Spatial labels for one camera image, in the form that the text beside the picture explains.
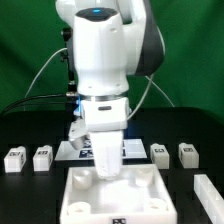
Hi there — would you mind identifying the white cable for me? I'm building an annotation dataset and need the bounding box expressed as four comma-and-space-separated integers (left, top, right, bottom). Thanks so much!
23, 47, 176, 121

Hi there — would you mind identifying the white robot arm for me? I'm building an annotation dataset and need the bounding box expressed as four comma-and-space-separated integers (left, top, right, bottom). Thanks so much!
56, 0, 165, 179

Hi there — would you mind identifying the black cable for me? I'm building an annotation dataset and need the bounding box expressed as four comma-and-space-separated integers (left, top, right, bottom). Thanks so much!
0, 93, 79, 118

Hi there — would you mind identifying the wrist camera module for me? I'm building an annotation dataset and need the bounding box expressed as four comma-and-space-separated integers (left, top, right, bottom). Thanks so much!
68, 119, 87, 150

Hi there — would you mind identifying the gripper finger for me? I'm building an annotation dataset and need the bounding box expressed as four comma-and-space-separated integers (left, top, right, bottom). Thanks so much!
90, 130, 123, 179

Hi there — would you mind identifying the white obstacle fence bar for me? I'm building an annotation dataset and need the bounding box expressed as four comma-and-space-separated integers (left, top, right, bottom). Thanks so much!
194, 174, 224, 224

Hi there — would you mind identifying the white sheet with tags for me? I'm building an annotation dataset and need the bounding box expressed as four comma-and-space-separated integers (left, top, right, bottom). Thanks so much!
55, 139, 147, 161

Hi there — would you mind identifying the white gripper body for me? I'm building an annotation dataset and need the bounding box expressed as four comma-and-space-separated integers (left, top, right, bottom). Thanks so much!
81, 97, 129, 132

